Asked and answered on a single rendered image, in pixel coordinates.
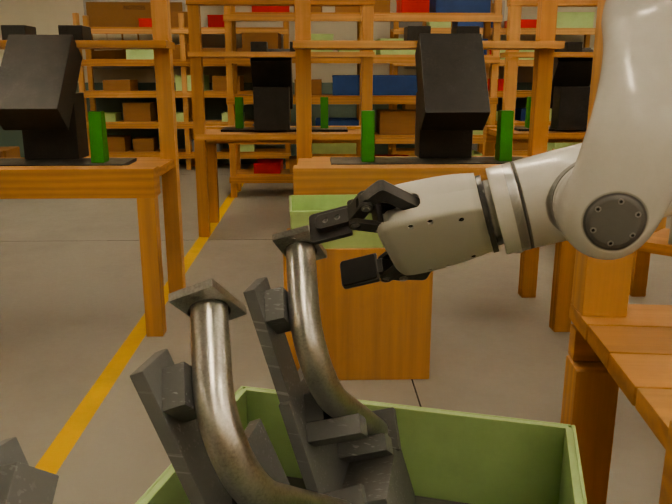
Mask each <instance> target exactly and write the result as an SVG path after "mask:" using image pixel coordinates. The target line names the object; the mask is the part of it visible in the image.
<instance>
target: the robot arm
mask: <svg viewBox="0 0 672 504"><path fill-rule="evenodd" d="M601 27H602V35H603V55H602V65H601V73H600V79H599V84H598V89H597V93H596V98H595V102H594V106H593V110H592V113H591V117H590V120H589V123H588V127H587V130H586V133H585V136H584V139H583V142H582V143H578V144H574V145H571V146H567V147H563V148H559V149H556V150H552V151H548V152H545V153H541V154H537V155H533V156H530V157H526V158H522V159H518V160H515V161H511V162H508V163H504V164H500V165H496V166H493V167H489V168H486V169H485V170H486V174H487V178H488V179H487V180H483V181H482V180H481V176H480V175H477V176H474V173H462V174H451V175H443V176H436V177H431V178H425V179H420V180H415V181H410V182H406V183H401V184H397V185H393V184H391V183H389V182H387V181H385V180H378V181H376V182H375V183H373V184H372V185H371V186H369V187H368V188H367V189H365V190H363V191H360V192H359V193H358V194H357V196H356V197H355V198H354V199H351V200H349V201H348V202H347V205H345V206H341V207H338V208H334V209H330V210H326V211H323V212H319V213H315V214H312V215H310V216H309V227H310V240H311V242H312V243H313V244H314V245H318V244H321V243H325V242H329V241H333V240H337V239H341V238H345V237H349V236H352V235H353V232H352V230H357V231H365V232H374V233H378V236H379V238H380V240H381V242H382V244H383V246H384V248H385V250H386V251H385V252H384V253H383V254H381V255H380V256H379V257H378V259H377V255H376V253H373V254H369V255H365V256H361V257H357V258H353V259H349V260H345V261H342V262H341V263H340V270H341V280H342V286H343V287H344V289H350V288H354V287H358V286H362V285H367V284H371V283H375V282H379V281H380V278H381V281H382V282H385V283H386V282H390V281H392V280H397V281H402V282H403V281H406V280H425V279H427V277H428V276H429V274H430V272H431V271H434V270H438V269H442V268H446V267H449V266H453V265H456V264H459V263H462V262H465V261H468V260H471V259H474V258H477V257H480V256H482V255H485V254H487V253H490V252H492V251H494V253H495V252H499V247H498V245H502V244H504V245H505V249H506V253H507V255H508V254H512V253H522V252H524V251H525V250H529V249H532V248H537V247H541V246H546V245H550V244H554V243H558V242H563V241H568V242H569V243H570V244H571V245H572V246H573V247H574V248H575V249H576V250H578V251H580V252H581V253H583V254H585V255H587V256H589V257H592V258H596V259H601V260H615V259H619V258H623V257H625V256H627V255H629V254H632V253H633V252H635V251H636V250H637V249H639V248H640V247H641V246H642V245H643V244H644V243H645V242H646V241H647V240H648V239H649V238H650V237H651V235H652V234H653V233H654V231H655V230H656V228H657V227H658V225H659V224H660V222H661V220H662V218H664V217H668V216H672V0H606V1H605V5H604V9H603V14H602V21H601ZM369 213H372V219H373V220H368V219H365V218H366V216H367V215H368V214H369Z"/></svg>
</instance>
